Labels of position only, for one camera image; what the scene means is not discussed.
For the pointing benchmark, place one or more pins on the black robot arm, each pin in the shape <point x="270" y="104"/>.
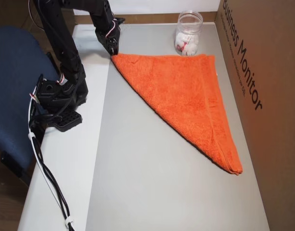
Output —
<point x="65" y="53"/>

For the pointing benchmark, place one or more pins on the brown wooden furniture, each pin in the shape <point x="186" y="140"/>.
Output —
<point x="7" y="12"/>

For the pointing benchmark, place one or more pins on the orange terry towel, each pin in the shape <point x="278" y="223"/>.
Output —
<point x="181" y="96"/>

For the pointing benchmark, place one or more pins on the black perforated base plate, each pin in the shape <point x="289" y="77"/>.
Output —
<point x="69" y="121"/>

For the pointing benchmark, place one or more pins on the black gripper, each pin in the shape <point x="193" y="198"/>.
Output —
<point x="111" y="44"/>

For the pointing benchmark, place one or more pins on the grey desk mat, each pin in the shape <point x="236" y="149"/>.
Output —
<point x="137" y="168"/>

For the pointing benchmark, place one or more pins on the blue fabric chair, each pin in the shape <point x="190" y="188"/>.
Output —
<point x="12" y="84"/>

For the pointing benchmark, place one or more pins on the clear plastic jar with erasers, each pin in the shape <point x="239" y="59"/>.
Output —
<point x="188" y="36"/>

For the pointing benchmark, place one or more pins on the brown cardboard monitor box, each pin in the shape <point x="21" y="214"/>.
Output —
<point x="270" y="120"/>

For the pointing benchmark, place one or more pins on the brown cardboard strip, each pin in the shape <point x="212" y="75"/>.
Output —
<point x="149" y="18"/>

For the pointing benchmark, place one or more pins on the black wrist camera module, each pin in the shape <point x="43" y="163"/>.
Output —
<point x="119" y="20"/>

